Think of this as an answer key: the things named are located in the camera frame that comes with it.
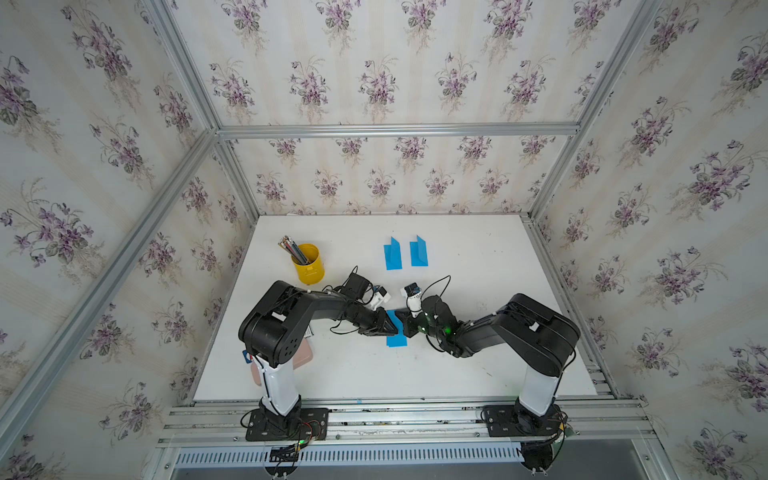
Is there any blue paper sheet front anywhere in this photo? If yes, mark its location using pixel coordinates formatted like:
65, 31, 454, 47
386, 310, 408, 348

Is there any blue paper sheet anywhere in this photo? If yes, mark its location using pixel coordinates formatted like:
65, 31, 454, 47
383, 237, 403, 271
409, 236, 429, 267
386, 310, 408, 348

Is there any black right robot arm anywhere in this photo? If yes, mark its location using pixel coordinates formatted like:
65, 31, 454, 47
394, 293, 581, 419

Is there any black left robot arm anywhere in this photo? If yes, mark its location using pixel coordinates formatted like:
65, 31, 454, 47
238, 271, 398, 418

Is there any pink pencil case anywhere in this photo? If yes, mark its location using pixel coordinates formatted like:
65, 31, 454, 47
248, 338, 313, 386

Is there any yellow pen cup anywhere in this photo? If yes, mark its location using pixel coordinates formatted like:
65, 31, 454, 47
294, 243, 325, 286

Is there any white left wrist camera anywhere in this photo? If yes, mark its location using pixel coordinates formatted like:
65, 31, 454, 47
367, 286, 391, 311

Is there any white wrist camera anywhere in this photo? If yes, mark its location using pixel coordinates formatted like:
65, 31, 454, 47
367, 286, 391, 311
401, 282, 422, 318

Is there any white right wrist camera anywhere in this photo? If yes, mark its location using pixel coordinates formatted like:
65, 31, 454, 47
401, 282, 422, 318

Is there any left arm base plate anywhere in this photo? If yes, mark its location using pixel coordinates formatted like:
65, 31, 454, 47
241, 406, 330, 442

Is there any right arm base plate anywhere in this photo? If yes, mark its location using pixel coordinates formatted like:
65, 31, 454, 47
480, 401, 568, 438

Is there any aluminium rail frame front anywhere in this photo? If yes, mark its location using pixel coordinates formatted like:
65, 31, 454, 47
142, 396, 677, 479

